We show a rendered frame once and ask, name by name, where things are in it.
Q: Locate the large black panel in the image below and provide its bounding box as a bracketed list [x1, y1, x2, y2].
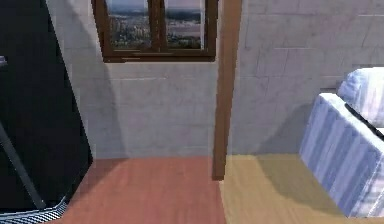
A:
[0, 0, 94, 215]

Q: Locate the white blue striped sofa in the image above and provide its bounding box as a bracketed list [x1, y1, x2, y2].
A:
[298, 66, 384, 219]

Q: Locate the brown wooden post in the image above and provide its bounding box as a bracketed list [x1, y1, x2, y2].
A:
[211, 0, 244, 182]

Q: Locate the grey slanted bar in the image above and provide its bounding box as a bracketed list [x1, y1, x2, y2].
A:
[0, 122, 47, 211]

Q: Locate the brown framed window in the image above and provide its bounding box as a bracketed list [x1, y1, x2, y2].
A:
[91, 0, 220, 64]

